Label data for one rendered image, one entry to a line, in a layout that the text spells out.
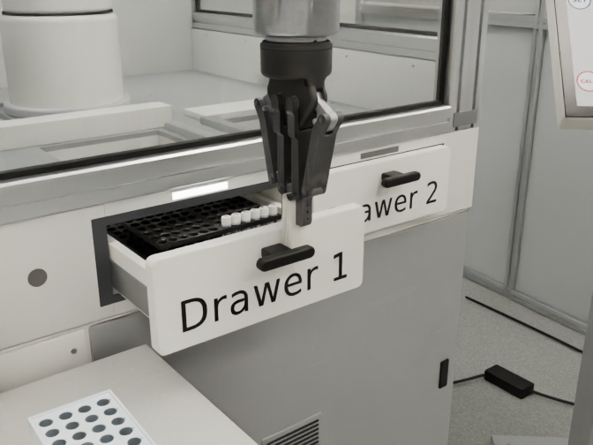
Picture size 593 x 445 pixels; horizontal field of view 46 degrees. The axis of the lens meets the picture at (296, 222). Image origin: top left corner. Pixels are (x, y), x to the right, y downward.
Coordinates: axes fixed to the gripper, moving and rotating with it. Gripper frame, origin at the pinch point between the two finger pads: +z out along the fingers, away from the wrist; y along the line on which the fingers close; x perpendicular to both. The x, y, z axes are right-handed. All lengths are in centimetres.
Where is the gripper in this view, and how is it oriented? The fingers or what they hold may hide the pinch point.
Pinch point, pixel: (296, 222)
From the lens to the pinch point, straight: 79.6
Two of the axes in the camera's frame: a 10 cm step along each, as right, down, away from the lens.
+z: 0.0, 9.4, 3.4
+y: -6.1, -2.7, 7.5
